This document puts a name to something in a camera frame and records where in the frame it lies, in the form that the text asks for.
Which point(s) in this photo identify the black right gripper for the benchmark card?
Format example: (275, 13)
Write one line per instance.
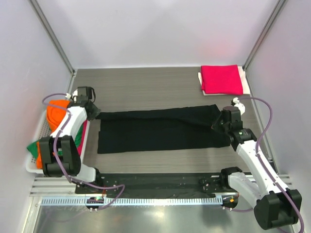
(215, 125)

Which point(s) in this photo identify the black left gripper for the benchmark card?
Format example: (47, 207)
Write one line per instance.
(95, 113)

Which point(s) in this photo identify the black t-shirt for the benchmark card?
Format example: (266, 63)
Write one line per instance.
(167, 129)

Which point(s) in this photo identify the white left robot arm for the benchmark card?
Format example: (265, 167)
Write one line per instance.
(59, 154)

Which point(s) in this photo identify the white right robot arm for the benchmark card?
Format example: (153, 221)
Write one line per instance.
(274, 204)

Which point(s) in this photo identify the orange t-shirt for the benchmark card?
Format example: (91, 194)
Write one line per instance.
(54, 117)

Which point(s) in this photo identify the folded white t-shirt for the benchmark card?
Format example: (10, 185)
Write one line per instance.
(244, 81)

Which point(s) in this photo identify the folded pink t-shirt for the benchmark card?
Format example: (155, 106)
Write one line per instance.
(222, 80)

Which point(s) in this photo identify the pink t-shirt in basket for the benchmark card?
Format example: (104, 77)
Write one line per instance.
(83, 135)

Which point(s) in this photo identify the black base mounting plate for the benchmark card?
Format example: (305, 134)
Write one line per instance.
(165, 185)

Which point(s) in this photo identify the green t-shirt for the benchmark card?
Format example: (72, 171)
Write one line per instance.
(33, 150)

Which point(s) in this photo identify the left aluminium frame post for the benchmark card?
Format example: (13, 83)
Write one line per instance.
(47, 27)

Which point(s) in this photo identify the aluminium frame post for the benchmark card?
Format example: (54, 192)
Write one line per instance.
(47, 27)
(280, 4)

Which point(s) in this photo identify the white slotted cable duct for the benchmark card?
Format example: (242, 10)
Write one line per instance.
(97, 201)

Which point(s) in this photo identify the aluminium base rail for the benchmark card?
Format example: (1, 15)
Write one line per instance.
(47, 186)

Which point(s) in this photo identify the right aluminium frame post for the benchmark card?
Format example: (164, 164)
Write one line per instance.
(280, 4)

